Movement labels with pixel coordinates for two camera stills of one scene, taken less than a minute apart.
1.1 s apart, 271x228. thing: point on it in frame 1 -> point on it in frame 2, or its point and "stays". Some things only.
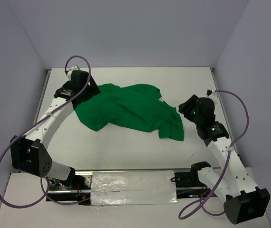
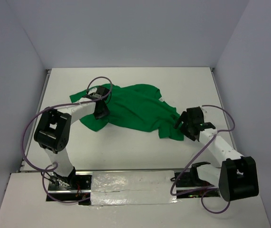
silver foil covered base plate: [135, 187] stays
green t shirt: [134, 108] stays
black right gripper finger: [190, 116] -> [188, 135]
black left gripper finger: [78, 101] -> [97, 113]
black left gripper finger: [93, 89] -> [104, 111]
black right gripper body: [198, 122] -> [186, 125]
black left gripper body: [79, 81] -> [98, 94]
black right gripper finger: [189, 104] -> [180, 120]
